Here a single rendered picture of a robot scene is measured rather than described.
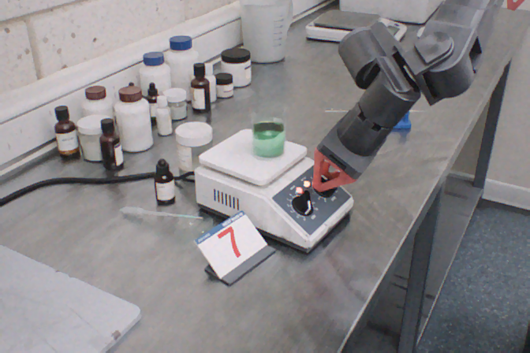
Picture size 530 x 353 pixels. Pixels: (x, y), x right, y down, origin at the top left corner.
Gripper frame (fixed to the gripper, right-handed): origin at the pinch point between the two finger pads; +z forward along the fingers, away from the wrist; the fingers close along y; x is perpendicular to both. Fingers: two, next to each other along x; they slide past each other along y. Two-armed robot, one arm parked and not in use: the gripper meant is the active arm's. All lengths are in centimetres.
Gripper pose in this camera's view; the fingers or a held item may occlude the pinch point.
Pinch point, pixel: (322, 180)
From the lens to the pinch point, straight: 81.1
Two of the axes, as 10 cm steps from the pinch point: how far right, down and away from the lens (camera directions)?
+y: -4.9, 4.7, -7.4
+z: -4.1, 6.3, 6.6
